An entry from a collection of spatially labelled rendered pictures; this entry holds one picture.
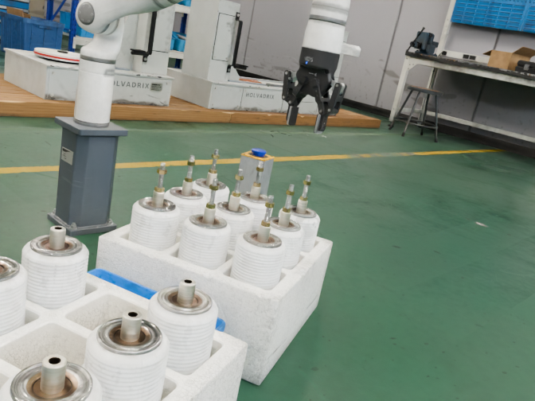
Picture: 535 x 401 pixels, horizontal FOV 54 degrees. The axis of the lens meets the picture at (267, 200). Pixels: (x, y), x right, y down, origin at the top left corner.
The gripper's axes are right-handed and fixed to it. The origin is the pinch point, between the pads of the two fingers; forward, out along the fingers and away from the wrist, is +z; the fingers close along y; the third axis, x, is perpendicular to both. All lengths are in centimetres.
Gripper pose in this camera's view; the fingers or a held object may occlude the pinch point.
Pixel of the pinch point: (305, 122)
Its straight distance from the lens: 106.6
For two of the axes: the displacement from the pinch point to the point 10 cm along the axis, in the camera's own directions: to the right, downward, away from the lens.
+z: -1.9, 9.4, 2.9
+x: 6.5, -1.0, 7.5
